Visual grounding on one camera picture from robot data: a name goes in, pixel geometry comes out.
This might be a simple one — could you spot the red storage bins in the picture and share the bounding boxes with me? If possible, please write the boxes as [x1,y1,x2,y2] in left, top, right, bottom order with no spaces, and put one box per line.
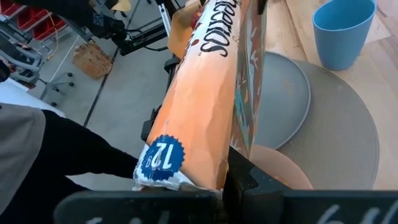
[0,0,67,41]

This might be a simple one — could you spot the person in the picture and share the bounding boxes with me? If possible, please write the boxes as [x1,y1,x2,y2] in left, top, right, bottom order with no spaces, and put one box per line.
[0,104,139,224]

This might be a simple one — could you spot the grey round plate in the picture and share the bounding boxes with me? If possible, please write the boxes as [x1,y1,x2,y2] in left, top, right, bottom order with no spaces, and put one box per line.
[253,51,312,150]

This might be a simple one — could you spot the Cheerios Protein cereal box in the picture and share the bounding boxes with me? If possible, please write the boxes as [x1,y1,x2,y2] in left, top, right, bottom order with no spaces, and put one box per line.
[132,0,269,192]

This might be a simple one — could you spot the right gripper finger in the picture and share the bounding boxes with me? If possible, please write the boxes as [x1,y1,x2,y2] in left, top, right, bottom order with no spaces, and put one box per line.
[223,145,292,192]

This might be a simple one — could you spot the blue plastic cup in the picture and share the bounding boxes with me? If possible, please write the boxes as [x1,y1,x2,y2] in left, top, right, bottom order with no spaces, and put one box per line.
[312,0,377,72]

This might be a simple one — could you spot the grey rolling chair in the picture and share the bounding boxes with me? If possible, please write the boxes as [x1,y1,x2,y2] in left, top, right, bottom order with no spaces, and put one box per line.
[0,30,75,108]

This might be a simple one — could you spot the white table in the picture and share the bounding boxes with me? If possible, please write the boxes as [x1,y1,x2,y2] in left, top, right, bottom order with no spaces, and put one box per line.
[0,77,66,118]

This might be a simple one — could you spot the pink bowl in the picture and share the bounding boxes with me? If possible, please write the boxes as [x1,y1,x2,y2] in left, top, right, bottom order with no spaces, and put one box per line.
[248,144,314,190]

